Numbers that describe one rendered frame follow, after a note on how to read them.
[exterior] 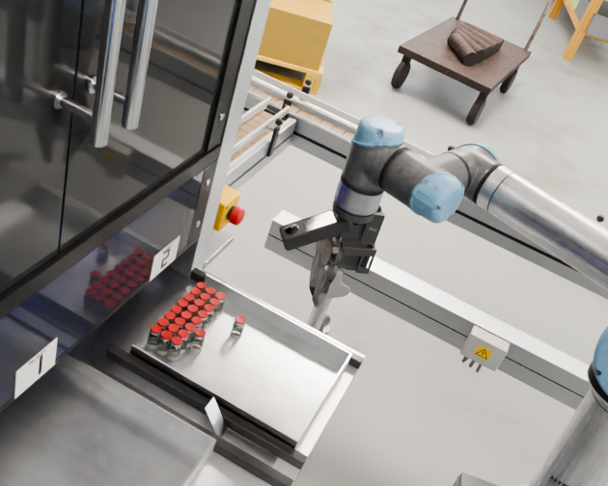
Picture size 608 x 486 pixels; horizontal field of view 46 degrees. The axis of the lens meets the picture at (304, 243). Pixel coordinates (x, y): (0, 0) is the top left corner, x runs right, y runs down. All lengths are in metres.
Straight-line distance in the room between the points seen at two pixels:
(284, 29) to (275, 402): 3.33
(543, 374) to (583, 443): 1.28
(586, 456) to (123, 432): 0.71
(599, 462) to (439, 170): 0.46
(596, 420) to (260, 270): 2.13
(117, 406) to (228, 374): 0.21
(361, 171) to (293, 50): 3.39
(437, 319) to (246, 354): 1.02
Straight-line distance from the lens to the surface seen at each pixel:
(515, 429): 2.89
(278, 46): 4.48
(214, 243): 1.64
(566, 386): 2.36
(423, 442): 2.64
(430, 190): 1.06
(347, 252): 1.21
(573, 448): 1.09
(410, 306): 2.31
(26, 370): 1.12
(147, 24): 0.83
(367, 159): 1.11
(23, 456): 1.22
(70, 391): 1.29
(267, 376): 1.38
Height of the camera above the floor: 1.88
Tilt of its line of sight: 36 degrees down
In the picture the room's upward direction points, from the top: 20 degrees clockwise
